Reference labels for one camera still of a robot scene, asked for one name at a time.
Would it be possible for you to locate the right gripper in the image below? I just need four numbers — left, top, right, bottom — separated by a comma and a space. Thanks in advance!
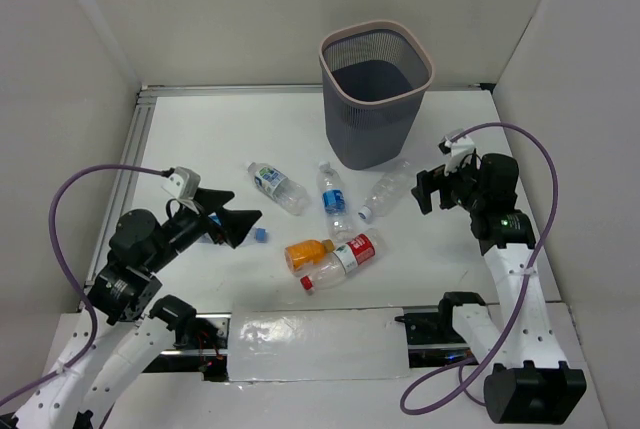
411, 154, 486, 214

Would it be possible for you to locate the clear white cap bottle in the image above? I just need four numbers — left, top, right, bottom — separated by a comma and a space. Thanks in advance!
357, 159, 415, 223

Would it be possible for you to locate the red label water bottle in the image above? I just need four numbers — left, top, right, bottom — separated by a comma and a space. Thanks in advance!
300, 228, 387, 293

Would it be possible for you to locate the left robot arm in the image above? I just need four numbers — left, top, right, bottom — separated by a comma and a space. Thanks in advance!
1, 189, 262, 428

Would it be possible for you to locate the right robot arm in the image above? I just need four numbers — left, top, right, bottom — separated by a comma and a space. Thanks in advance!
412, 136, 587, 425

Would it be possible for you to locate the grey mesh waste bin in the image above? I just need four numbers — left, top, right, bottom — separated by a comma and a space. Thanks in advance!
319, 20, 435, 170

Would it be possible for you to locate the crushed blue cap bottle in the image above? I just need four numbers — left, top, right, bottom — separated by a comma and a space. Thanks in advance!
207, 213, 270, 244

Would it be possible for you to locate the green white label bottle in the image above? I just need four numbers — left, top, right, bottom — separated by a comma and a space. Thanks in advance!
246, 162, 310, 216

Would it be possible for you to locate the orange juice bottle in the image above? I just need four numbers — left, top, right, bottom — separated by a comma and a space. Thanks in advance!
284, 239, 335, 275

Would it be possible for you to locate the blue label water bottle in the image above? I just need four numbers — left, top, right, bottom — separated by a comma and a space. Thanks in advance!
317, 161, 356, 243

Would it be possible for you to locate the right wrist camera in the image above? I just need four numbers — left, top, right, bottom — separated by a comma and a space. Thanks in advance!
442, 130, 476, 176

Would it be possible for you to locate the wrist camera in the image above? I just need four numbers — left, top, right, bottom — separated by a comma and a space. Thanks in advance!
442, 130, 476, 176
162, 166, 201, 200

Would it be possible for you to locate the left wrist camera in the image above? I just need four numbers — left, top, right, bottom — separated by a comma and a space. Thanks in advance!
162, 166, 201, 200

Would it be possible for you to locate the aluminium frame rail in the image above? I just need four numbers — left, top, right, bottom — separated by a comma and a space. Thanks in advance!
78, 82, 494, 313

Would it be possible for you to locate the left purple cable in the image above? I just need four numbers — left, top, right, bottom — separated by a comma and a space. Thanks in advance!
0, 164, 166, 403

